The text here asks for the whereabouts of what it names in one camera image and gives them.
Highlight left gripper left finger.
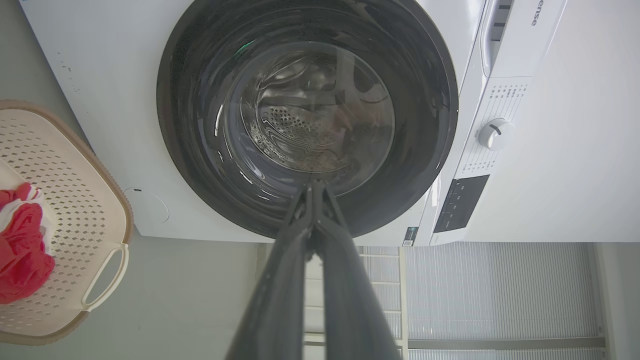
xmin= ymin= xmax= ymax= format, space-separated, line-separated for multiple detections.
xmin=225 ymin=181 xmax=315 ymax=360

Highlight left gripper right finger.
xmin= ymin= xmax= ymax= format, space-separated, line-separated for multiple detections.
xmin=314 ymin=180 xmax=404 ymax=360

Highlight white front-load washing machine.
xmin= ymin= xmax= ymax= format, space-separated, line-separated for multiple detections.
xmin=19 ymin=0 xmax=568 ymax=248

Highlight black washer display panel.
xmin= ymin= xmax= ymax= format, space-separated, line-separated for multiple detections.
xmin=433 ymin=174 xmax=491 ymax=234

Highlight white slatted window blind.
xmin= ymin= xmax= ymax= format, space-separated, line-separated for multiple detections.
xmin=406 ymin=242 xmax=608 ymax=360

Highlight round white filter cover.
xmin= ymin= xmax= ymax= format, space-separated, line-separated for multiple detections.
xmin=123 ymin=187 xmax=170 ymax=226

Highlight perforated steel washer drum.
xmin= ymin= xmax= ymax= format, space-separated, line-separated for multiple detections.
xmin=240 ymin=50 xmax=396 ymax=174

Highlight white round control knob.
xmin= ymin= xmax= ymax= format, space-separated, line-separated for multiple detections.
xmin=478 ymin=118 xmax=516 ymax=152

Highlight cream perforated laundry basket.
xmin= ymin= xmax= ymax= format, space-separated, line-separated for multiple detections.
xmin=0 ymin=100 xmax=134 ymax=347

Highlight red and white garment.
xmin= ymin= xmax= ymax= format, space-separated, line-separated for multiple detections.
xmin=0 ymin=182 xmax=57 ymax=305

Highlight white detergent drawer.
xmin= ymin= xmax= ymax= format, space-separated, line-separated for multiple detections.
xmin=480 ymin=0 xmax=568 ymax=79

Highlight white window frame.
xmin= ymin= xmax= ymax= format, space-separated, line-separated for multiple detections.
xmin=260 ymin=244 xmax=408 ymax=360

